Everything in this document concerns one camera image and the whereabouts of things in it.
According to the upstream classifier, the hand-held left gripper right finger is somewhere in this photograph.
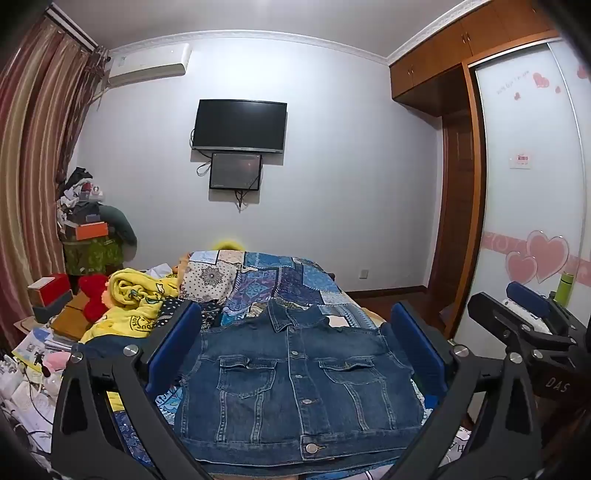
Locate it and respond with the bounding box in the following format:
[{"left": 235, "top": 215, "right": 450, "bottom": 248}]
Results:
[{"left": 390, "top": 301, "right": 543, "bottom": 480}]

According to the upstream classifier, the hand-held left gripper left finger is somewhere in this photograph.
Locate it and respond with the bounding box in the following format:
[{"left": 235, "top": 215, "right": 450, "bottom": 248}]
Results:
[{"left": 51, "top": 300, "right": 213, "bottom": 480}]

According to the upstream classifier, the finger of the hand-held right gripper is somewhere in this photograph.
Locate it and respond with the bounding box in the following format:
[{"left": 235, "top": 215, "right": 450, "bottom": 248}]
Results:
[
  {"left": 467, "top": 292, "right": 575, "bottom": 358},
  {"left": 505, "top": 281, "right": 580, "bottom": 335}
]

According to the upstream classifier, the blue denim jacket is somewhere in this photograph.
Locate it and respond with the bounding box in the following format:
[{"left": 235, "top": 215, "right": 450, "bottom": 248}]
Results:
[{"left": 174, "top": 300, "right": 426, "bottom": 476}]

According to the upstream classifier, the pile of clothes and bags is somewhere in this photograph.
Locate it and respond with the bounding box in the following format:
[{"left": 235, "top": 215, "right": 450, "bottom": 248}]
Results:
[{"left": 55, "top": 167, "right": 138, "bottom": 275}]

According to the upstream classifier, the green bottle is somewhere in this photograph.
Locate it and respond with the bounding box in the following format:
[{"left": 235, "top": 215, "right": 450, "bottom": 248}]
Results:
[{"left": 555, "top": 272, "right": 575, "bottom": 305}]

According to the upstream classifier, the beige bed mattress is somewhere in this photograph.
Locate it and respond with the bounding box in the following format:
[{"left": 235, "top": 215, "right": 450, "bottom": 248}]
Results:
[{"left": 355, "top": 302, "right": 393, "bottom": 330}]

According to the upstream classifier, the yellow printed blanket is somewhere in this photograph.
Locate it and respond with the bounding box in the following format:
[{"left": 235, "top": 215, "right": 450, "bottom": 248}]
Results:
[{"left": 81, "top": 268, "right": 181, "bottom": 344}]

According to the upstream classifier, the white sliding door with hearts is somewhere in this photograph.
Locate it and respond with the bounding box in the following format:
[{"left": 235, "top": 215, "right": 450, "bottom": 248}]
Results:
[{"left": 471, "top": 37, "right": 591, "bottom": 324}]

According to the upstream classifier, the red plush toy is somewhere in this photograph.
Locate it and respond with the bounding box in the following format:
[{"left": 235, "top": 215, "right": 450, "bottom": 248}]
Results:
[{"left": 78, "top": 274, "right": 112, "bottom": 324}]

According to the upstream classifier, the brown cardboard box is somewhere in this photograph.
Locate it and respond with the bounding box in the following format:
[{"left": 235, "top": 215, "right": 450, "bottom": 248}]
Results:
[{"left": 51, "top": 293, "right": 90, "bottom": 340}]

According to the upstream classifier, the blue patchwork blanket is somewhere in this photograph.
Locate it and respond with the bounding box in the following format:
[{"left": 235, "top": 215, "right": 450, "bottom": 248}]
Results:
[{"left": 106, "top": 249, "right": 462, "bottom": 480}]

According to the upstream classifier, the brown wooden door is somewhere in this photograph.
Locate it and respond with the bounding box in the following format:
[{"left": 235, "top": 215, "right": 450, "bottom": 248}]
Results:
[{"left": 427, "top": 117, "right": 476, "bottom": 294}]

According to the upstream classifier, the green patterned cloth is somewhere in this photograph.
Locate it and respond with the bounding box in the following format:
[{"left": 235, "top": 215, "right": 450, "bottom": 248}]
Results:
[{"left": 62, "top": 237, "right": 123, "bottom": 275}]

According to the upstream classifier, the dark teal plush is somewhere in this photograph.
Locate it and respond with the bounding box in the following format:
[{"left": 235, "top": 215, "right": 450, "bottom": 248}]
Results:
[{"left": 99, "top": 203, "right": 138, "bottom": 247}]

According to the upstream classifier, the red box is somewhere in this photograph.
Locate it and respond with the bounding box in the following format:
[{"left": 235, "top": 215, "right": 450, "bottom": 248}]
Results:
[{"left": 28, "top": 273, "right": 70, "bottom": 308}]

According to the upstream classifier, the orange box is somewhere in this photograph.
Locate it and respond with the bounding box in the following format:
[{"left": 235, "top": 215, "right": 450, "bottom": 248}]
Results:
[{"left": 74, "top": 222, "right": 110, "bottom": 241}]

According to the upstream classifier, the pile of papers and books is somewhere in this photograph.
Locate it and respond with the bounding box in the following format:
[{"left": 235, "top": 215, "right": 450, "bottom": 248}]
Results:
[{"left": 0, "top": 314, "right": 84, "bottom": 462}]

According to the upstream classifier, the brown striped curtain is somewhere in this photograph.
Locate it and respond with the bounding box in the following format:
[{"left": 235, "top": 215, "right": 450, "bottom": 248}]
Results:
[{"left": 0, "top": 9, "right": 105, "bottom": 342}]

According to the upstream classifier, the brown wooden wardrobe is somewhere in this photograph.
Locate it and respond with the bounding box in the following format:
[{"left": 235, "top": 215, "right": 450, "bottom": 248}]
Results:
[{"left": 389, "top": 0, "right": 573, "bottom": 296}]

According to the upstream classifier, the white air conditioner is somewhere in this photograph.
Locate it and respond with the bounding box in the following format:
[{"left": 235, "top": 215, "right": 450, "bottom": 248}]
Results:
[{"left": 107, "top": 43, "right": 192, "bottom": 86}]

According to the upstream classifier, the small black wall monitor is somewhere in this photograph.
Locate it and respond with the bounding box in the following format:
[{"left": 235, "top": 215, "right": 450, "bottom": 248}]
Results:
[{"left": 209, "top": 152, "right": 264, "bottom": 191}]

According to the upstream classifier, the black wall television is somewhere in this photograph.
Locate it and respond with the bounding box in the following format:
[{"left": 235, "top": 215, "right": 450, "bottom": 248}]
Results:
[{"left": 192, "top": 99, "right": 288, "bottom": 154}]

